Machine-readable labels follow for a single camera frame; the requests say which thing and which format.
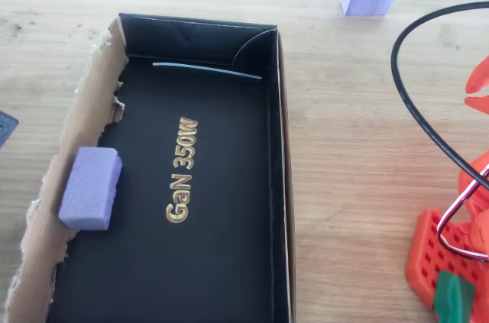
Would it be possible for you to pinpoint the black cardboard box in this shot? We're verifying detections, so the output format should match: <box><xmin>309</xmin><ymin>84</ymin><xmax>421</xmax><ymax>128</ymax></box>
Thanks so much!
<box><xmin>5</xmin><ymin>12</ymin><xmax>297</xmax><ymax>323</ymax></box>

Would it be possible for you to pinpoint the thick black cable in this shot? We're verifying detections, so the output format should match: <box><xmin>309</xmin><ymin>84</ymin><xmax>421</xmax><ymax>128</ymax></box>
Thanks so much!
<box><xmin>390</xmin><ymin>1</ymin><xmax>489</xmax><ymax>191</ymax></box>

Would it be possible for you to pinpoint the smooth purple foam block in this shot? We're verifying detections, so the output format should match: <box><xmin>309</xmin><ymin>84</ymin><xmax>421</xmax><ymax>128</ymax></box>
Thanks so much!
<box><xmin>58</xmin><ymin>147</ymin><xmax>123</xmax><ymax>231</ymax></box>

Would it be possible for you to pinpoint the red white black servo wire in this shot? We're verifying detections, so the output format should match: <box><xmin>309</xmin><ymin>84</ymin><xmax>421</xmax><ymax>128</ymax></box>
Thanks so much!
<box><xmin>436</xmin><ymin>168</ymin><xmax>489</xmax><ymax>263</ymax></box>

